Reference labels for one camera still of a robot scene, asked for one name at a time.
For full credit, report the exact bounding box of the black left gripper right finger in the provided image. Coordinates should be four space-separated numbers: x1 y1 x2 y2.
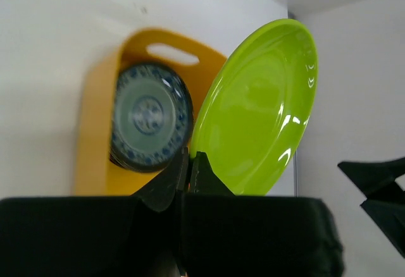
183 152 344 276

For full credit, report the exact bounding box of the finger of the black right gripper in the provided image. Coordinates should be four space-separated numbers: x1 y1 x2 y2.
337 158 404 200
361 182 404 257

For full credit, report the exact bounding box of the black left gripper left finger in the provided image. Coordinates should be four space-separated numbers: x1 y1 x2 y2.
1 149 189 276

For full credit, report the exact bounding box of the green plate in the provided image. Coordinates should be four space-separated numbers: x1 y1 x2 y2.
190 19 318 195

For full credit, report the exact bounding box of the blue floral plate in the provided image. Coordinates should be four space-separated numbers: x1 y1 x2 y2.
110 63 194 173

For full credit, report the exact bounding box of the yellow plastic bin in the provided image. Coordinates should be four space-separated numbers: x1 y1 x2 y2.
73 28 227 196

